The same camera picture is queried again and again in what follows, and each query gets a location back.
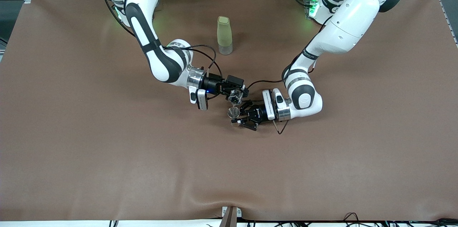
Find small clear glass beaker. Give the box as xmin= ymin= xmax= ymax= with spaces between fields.
xmin=229 ymin=89 xmax=244 ymax=105

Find steel double jigger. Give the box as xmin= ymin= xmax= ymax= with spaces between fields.
xmin=228 ymin=106 xmax=241 ymax=124

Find green bottle with clear base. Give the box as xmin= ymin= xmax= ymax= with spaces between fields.
xmin=217 ymin=16 xmax=233 ymax=56

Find brown table mat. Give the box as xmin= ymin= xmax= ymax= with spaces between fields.
xmin=0 ymin=0 xmax=458 ymax=222

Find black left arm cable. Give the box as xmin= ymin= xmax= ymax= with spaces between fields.
xmin=246 ymin=78 xmax=289 ymax=135

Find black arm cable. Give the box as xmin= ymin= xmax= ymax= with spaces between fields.
xmin=246 ymin=78 xmax=289 ymax=135
xmin=163 ymin=44 xmax=224 ymax=79

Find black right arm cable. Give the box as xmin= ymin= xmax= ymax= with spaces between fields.
xmin=163 ymin=44 xmax=224 ymax=79

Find table edge mounting post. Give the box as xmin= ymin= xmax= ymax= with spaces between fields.
xmin=219 ymin=206 xmax=242 ymax=227

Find black cables along table edge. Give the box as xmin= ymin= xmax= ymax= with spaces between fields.
xmin=247 ymin=212 xmax=458 ymax=227

